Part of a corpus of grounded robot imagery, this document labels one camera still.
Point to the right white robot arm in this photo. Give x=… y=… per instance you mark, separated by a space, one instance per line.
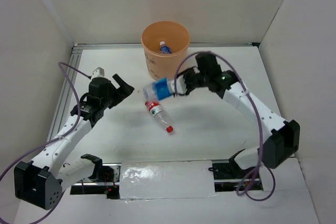
x=278 y=138

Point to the white tape sheet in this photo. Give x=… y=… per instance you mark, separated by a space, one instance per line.
x=166 y=180

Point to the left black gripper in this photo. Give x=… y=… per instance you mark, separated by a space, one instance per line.
x=129 y=89

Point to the aluminium frame rail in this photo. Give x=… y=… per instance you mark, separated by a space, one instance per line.
x=76 y=53

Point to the crushed blue label bottle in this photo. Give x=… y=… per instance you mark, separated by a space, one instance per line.
x=158 y=90

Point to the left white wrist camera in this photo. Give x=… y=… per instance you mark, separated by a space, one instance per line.
x=98 y=73

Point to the red label clear bottle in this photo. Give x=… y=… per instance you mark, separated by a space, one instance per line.
x=160 y=116

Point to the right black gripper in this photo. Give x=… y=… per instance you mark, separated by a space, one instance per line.
x=184 y=91

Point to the orange plastic bin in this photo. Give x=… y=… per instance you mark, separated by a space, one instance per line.
x=176 y=36

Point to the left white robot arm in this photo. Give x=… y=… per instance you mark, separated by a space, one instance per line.
x=45 y=177

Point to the blue label white cap bottle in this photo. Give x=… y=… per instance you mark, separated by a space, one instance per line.
x=164 y=49

